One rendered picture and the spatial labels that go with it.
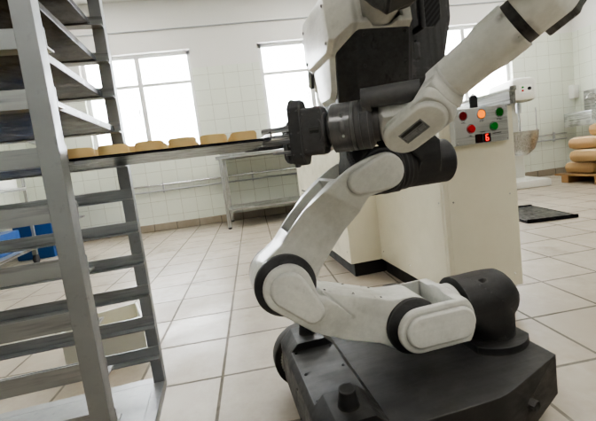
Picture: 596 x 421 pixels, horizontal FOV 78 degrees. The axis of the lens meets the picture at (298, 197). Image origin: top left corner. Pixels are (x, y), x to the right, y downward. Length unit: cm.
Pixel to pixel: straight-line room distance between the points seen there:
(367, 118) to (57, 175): 49
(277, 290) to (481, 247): 107
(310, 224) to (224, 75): 457
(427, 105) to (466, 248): 112
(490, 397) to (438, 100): 66
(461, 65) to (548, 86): 633
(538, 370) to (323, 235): 60
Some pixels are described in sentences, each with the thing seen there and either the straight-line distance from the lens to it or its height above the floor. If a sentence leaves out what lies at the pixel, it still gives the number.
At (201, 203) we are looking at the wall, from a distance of 525.
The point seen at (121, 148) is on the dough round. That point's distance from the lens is 71.
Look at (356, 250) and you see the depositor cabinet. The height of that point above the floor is 16.
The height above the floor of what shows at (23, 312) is 42.
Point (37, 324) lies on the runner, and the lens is 76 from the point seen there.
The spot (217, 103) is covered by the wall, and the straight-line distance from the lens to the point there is 526.
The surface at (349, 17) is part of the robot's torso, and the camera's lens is 84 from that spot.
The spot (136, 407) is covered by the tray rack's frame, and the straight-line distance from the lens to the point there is 117.
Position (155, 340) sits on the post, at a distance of 119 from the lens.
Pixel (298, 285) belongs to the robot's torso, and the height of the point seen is 46.
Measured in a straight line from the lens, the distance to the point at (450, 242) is 162.
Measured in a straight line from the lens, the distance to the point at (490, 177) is 169.
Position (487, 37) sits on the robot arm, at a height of 86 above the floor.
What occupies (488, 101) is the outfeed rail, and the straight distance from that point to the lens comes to 181.
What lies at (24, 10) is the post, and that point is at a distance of 72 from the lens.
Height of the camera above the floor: 73
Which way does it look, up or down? 6 degrees down
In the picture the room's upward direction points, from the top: 7 degrees counter-clockwise
